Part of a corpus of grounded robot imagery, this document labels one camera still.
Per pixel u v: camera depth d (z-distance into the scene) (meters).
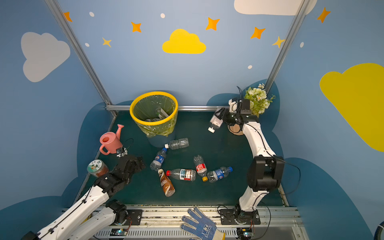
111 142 0.91
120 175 0.59
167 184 0.80
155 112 0.99
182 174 0.83
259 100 0.90
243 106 0.67
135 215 0.75
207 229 0.71
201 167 0.86
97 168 0.82
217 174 0.84
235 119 0.64
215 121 0.84
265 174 0.47
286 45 0.82
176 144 1.00
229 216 0.75
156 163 0.91
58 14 0.71
